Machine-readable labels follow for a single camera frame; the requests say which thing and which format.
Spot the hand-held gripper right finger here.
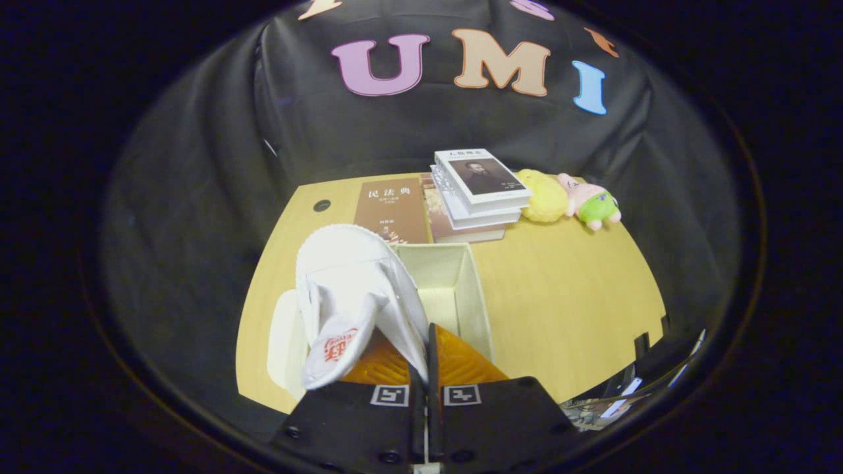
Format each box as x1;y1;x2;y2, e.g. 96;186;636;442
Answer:
427;323;582;473

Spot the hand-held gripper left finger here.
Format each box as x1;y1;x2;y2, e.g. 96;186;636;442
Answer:
270;329;427;473

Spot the white canvas shoe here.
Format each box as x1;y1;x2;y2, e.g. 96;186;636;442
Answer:
295;224;432;390

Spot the grey fabric storage box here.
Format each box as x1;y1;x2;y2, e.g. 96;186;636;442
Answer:
267;242;496;399

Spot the plain white book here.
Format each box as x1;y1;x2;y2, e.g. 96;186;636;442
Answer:
431;165;522;230

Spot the reddish brown thick book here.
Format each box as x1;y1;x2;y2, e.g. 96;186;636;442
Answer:
421;181;507;244

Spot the brown flat book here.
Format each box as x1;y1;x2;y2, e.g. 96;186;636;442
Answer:
354;178;430;246

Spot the yellow plush toy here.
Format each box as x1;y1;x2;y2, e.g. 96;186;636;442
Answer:
514;169;568;223

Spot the pink and green plush toy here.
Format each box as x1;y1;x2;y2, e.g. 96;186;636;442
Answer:
558;172;622;231

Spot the white book with portrait cover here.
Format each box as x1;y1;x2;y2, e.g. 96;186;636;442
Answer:
433;149;533;215

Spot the black backdrop cloth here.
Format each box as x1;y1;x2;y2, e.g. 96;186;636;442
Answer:
99;0;745;409

